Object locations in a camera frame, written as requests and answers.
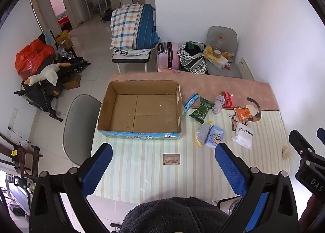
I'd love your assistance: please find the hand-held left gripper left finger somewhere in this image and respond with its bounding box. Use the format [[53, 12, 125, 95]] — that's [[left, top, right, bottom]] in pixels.
[[29, 142, 120, 233]]

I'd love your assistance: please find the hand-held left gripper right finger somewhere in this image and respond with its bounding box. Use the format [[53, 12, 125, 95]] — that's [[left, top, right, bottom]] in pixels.
[[214, 142, 299, 233]]

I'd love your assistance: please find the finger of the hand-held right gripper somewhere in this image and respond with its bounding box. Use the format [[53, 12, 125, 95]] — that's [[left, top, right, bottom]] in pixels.
[[316, 128, 325, 145], [289, 130, 316, 159]]

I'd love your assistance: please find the white packet with black print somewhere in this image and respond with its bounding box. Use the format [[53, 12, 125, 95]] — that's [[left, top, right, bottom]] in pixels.
[[231, 126, 255, 150]]

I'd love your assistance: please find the light blue cartoon packet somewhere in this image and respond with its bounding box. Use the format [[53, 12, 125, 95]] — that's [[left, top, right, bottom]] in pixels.
[[204, 125, 225, 148]]

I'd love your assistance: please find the silver and yellow scouring sponge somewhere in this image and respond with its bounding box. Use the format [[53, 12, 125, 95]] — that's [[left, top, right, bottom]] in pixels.
[[195, 121, 212, 147]]

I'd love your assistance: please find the orange snack packet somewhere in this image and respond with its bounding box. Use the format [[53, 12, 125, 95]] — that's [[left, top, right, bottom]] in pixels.
[[235, 107, 251, 122]]

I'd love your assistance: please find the green snack packet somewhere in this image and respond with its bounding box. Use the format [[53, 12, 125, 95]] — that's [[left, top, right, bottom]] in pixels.
[[189, 97, 215, 124]]

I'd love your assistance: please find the lilac cloth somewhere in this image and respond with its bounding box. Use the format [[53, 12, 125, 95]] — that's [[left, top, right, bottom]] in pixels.
[[213, 95, 225, 114]]

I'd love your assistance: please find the red snack packet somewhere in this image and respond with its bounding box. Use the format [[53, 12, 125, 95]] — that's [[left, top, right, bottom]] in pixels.
[[220, 91, 236, 109]]

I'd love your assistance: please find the blue snack packet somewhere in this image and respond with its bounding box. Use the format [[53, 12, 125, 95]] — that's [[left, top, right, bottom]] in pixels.
[[183, 93, 199, 115]]

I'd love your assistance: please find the person's right forearm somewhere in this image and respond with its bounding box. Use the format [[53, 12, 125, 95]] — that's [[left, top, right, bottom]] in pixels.
[[299, 192, 325, 226]]

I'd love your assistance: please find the grey plastic chair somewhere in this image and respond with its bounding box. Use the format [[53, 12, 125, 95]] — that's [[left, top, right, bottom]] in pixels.
[[63, 94, 102, 166]]

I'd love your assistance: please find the dark fleece clothing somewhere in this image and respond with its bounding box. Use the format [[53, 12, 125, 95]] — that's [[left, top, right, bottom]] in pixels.
[[119, 197, 229, 233]]

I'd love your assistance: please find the wooden chair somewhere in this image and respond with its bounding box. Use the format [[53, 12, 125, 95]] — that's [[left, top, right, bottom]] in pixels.
[[0, 132, 44, 181]]

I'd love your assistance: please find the small brown cardboard box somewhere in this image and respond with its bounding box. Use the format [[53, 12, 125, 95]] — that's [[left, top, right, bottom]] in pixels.
[[62, 73, 82, 90]]

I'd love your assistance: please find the black tripod pile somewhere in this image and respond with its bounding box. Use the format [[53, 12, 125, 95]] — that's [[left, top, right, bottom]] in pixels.
[[14, 55, 91, 122]]

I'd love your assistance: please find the white plush goose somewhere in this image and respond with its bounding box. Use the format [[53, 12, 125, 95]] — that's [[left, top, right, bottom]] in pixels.
[[24, 63, 72, 87]]

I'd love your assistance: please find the white carton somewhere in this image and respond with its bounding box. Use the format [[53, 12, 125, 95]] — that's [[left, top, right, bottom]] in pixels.
[[210, 55, 229, 69]]

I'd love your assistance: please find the black and white patterned bag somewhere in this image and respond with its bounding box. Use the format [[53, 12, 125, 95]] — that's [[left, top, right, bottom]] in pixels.
[[177, 41, 209, 75]]

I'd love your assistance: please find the white stool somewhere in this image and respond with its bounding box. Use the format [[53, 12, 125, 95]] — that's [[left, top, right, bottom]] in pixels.
[[112, 47, 153, 73]]

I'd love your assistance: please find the yellow plastic bag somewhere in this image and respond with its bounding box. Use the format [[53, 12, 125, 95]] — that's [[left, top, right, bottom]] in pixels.
[[204, 45, 217, 59]]

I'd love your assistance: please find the pink suitcase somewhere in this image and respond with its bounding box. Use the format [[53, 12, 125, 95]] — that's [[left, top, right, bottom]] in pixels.
[[157, 42, 180, 71]]

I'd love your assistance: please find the orange plastic bag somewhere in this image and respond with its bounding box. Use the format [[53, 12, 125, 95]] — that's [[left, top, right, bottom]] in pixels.
[[15, 39, 55, 80]]

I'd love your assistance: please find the grey chair with clutter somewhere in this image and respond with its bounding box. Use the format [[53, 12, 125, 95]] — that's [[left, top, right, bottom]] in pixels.
[[205, 26, 242, 79]]

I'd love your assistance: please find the yellow cardboard box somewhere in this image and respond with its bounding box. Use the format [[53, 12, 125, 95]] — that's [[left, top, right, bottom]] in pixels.
[[55, 30, 73, 49]]

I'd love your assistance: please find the light blue cloth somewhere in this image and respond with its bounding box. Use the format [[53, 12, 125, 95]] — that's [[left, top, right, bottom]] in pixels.
[[44, 30, 56, 46]]

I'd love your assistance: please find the plaid and blue pillow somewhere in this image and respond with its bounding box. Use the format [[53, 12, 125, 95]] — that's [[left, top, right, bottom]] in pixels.
[[110, 4, 160, 50]]

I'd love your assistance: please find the black backpack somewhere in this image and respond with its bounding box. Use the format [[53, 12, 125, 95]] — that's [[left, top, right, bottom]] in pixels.
[[101, 9, 114, 24]]

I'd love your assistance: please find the white wall outlet strip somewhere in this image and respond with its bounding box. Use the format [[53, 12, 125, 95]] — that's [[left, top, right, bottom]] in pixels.
[[7, 107, 18, 135]]

